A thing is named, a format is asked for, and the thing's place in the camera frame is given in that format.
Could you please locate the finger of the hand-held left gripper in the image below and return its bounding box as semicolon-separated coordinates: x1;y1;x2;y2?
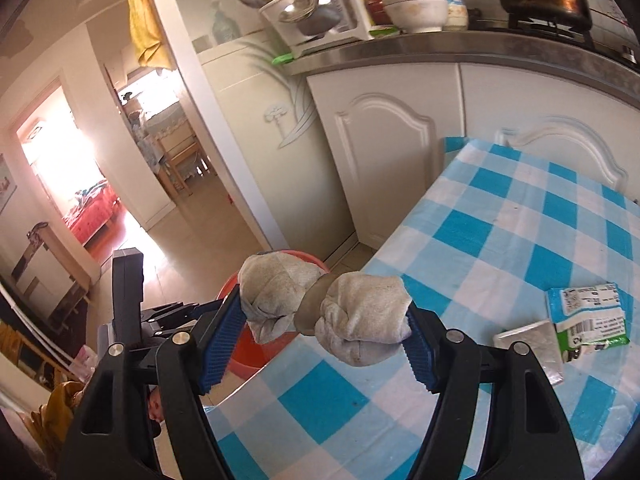
150;301;217;335

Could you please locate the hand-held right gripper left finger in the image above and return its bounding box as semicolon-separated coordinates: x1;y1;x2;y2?
60;290;249;480

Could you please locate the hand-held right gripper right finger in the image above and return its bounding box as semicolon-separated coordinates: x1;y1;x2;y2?
402;306;586;480

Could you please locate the red plastic basin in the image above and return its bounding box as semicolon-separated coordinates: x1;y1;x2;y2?
216;249;331;374

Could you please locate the white cloth bundle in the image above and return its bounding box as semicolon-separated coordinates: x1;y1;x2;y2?
237;252;413;367

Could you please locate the red bedding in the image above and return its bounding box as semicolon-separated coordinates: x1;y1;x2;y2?
66;182;122;249

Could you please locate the wooden side cabinet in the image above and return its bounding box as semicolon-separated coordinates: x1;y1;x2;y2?
11;222;92;322

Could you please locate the small silver packet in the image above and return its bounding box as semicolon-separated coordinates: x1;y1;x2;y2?
492;320;567;387

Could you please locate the blue checkered tablecloth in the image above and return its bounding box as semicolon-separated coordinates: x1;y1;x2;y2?
200;137;640;480

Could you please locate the wooden chair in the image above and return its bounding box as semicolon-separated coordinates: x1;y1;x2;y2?
156;130;212;197

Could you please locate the green and white packet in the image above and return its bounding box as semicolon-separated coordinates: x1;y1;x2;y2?
545;282;632;364

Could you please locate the etched glass sliding door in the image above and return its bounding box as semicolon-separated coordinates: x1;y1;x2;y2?
142;0;362;263

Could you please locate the white kitchen cabinet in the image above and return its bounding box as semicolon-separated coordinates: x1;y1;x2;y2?
306;60;640;252

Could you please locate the yellow hanging cloth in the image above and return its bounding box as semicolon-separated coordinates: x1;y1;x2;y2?
126;0;174;69

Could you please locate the steel countertop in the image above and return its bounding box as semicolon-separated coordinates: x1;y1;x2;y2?
285;27;640;78

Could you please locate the white utensil holder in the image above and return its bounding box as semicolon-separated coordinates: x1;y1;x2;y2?
259;0;322;47

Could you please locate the white plastic rack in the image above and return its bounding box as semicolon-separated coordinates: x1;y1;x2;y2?
290;0;377;59

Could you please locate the stack of white bowls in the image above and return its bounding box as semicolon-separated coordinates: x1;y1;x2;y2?
381;0;449;34

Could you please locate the white and blue jar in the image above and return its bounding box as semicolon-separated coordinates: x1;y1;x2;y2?
442;0;470;32

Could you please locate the black gas stove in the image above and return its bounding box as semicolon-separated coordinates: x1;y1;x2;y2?
507;12;640;67

